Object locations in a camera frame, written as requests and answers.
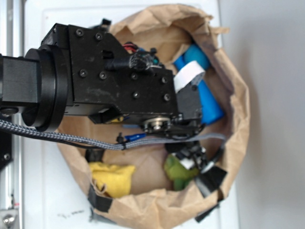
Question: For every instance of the teal rubber ball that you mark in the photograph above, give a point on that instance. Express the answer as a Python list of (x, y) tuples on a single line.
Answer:
[(194, 53)]

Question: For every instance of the yellow cloth bag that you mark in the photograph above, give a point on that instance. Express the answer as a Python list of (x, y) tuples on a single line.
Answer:
[(114, 180)]

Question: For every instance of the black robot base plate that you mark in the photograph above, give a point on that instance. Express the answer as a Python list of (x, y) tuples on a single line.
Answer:
[(6, 149)]

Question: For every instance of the blue plastic bottle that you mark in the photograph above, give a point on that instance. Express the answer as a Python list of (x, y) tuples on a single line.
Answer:
[(192, 73)]

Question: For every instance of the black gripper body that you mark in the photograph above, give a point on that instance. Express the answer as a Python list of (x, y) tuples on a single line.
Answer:
[(108, 84)]

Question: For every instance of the green plush frog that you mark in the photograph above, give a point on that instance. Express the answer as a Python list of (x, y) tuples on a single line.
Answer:
[(178, 174)]

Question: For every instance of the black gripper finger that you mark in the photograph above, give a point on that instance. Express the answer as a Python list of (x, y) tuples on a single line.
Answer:
[(185, 157)]

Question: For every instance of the aluminium frame rail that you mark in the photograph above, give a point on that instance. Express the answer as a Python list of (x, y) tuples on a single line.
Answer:
[(11, 194)]

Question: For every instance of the brown paper bag bin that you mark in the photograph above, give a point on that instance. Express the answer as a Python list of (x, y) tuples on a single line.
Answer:
[(152, 203)]

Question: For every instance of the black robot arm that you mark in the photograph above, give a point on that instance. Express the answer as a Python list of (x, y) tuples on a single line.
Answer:
[(36, 86)]

